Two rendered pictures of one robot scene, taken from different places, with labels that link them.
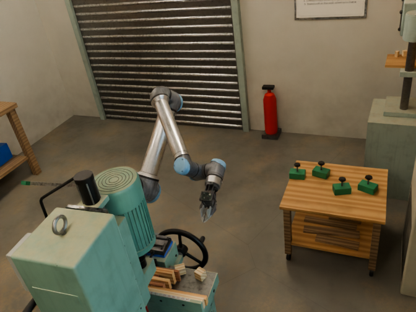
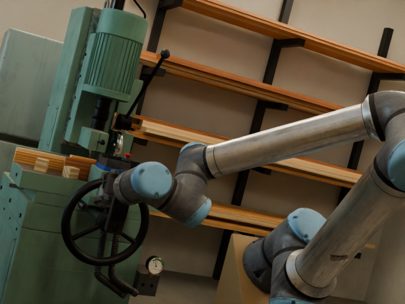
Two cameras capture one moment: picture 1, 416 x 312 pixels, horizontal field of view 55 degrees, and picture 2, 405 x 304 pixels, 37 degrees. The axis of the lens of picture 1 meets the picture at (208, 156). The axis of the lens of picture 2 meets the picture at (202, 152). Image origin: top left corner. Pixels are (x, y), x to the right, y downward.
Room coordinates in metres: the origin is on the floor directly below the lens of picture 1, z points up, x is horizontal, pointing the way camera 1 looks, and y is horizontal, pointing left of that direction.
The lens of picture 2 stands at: (2.93, -1.11, 1.18)
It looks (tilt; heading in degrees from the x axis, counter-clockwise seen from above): 2 degrees down; 131
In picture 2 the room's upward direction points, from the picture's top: 14 degrees clockwise
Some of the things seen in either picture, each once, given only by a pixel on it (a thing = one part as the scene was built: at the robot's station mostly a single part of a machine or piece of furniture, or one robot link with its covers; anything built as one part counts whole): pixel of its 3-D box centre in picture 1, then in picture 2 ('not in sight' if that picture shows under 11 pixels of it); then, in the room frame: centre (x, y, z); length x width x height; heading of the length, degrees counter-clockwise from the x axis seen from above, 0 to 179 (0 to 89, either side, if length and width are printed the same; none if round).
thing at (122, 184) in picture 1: (124, 213); (115, 56); (1.17, 0.34, 1.35); 0.18 x 0.18 x 0.31
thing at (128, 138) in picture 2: not in sight; (118, 146); (1.06, 0.56, 1.02); 0.09 x 0.07 x 0.12; 67
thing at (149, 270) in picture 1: (140, 276); (93, 141); (1.15, 0.35, 1.03); 0.14 x 0.07 x 0.09; 157
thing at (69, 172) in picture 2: (180, 269); (70, 172); (1.26, 0.20, 0.92); 0.04 x 0.03 x 0.04; 98
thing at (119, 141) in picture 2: not in sight; (114, 146); (1.10, 0.51, 1.02); 0.12 x 0.03 x 0.12; 157
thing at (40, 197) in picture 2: not in sight; (84, 199); (1.23, 0.32, 0.82); 0.40 x 0.21 x 0.04; 67
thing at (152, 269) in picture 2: not in sight; (153, 266); (1.46, 0.50, 0.65); 0.06 x 0.04 x 0.08; 67
